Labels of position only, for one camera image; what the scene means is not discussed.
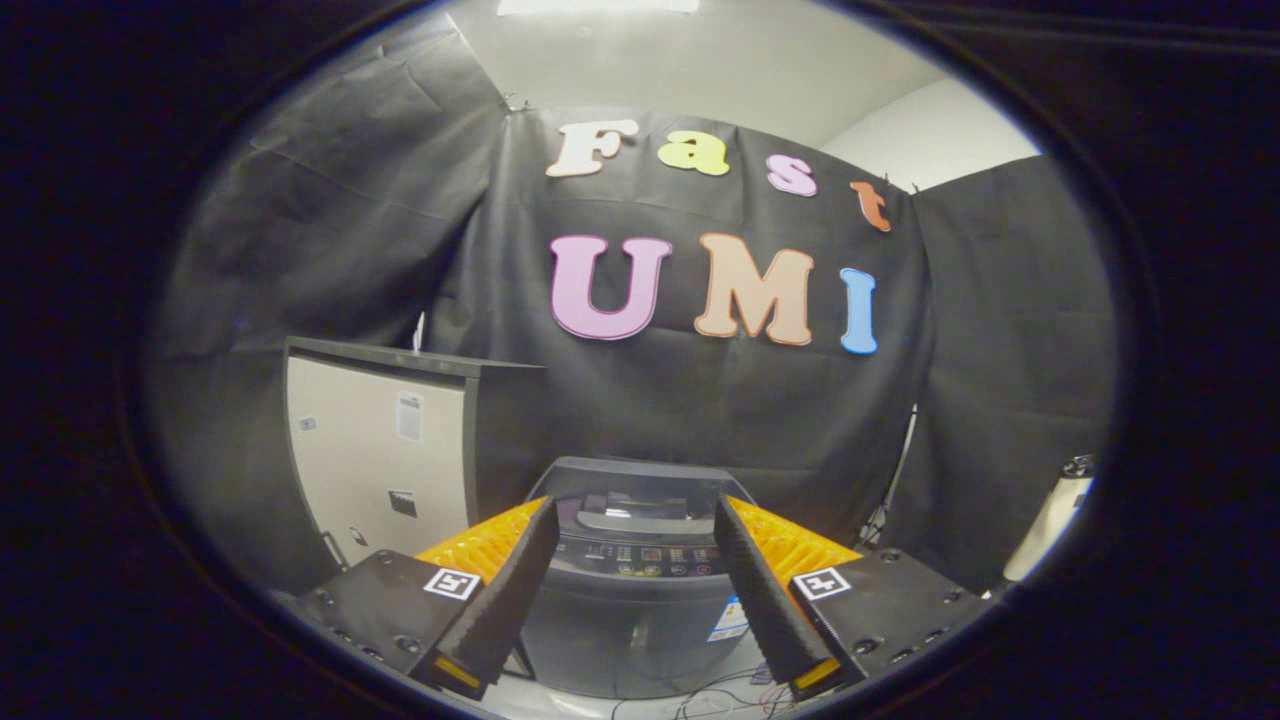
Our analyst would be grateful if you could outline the white cabinet with dark top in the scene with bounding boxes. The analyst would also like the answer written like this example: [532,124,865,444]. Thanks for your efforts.
[285,337,549,681]

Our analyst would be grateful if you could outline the black backdrop cloth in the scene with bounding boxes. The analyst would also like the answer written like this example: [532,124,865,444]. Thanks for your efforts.
[150,10,1119,596]

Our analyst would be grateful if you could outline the black floor cables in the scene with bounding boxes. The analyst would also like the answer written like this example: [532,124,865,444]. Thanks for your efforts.
[610,665,801,720]

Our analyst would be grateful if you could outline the white pole with black cap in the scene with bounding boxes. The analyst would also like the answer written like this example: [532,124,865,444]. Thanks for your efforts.
[1003,455,1096,583]

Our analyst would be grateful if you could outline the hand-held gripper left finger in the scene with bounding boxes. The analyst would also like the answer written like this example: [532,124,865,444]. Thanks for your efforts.
[290,495,561,701]

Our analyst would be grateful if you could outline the black tripod stand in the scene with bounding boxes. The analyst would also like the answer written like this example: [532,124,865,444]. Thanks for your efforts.
[860,470,903,546]

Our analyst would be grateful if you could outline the grey washing machine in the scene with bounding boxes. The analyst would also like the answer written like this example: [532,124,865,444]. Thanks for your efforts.
[520,457,776,701]

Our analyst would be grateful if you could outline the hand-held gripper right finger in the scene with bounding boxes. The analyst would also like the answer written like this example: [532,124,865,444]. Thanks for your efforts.
[714,493,991,701]

